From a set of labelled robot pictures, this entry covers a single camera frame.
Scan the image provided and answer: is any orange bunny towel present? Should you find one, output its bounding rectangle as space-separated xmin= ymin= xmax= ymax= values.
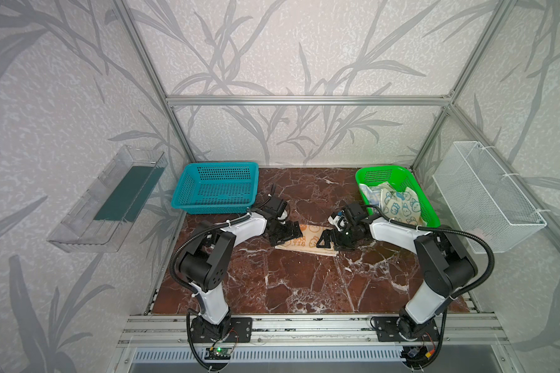
xmin=275 ymin=225 xmax=338 ymax=256

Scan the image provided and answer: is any clear plastic wall shelf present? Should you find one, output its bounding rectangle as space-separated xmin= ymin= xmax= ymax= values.
xmin=48 ymin=145 xmax=168 ymax=253

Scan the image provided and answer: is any green lit circuit board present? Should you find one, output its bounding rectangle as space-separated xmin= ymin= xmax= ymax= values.
xmin=205 ymin=347 xmax=233 ymax=361

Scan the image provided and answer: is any pink item in wire basket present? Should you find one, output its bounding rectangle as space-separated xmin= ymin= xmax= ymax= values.
xmin=467 ymin=228 xmax=485 ymax=246

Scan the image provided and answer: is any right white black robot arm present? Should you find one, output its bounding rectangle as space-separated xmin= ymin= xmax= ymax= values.
xmin=316 ymin=203 xmax=496 ymax=340

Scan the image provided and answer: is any blue bunny towel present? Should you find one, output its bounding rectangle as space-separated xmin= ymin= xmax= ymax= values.
xmin=359 ymin=182 xmax=425 ymax=225

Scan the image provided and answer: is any right wired connector board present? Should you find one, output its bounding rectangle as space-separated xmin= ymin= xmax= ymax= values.
xmin=401 ymin=347 xmax=435 ymax=363

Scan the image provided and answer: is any white wire mesh basket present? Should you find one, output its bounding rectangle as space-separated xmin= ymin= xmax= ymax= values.
xmin=432 ymin=141 xmax=547 ymax=253

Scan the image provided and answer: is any green plastic basket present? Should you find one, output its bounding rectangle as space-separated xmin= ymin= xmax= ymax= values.
xmin=356 ymin=166 xmax=441 ymax=228

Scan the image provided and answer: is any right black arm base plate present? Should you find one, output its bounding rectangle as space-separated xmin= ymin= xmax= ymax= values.
xmin=370 ymin=315 xmax=440 ymax=342

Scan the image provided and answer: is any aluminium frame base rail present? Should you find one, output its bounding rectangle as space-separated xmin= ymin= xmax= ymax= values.
xmin=107 ymin=313 xmax=523 ymax=372

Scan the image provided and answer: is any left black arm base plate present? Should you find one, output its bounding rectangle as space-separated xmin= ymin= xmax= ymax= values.
xmin=189 ymin=316 xmax=253 ymax=343

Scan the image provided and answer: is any teal plastic basket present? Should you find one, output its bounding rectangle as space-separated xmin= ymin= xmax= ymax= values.
xmin=171 ymin=162 xmax=259 ymax=214

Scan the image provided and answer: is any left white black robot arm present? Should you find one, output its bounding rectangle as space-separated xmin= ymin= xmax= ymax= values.
xmin=168 ymin=193 xmax=303 ymax=336

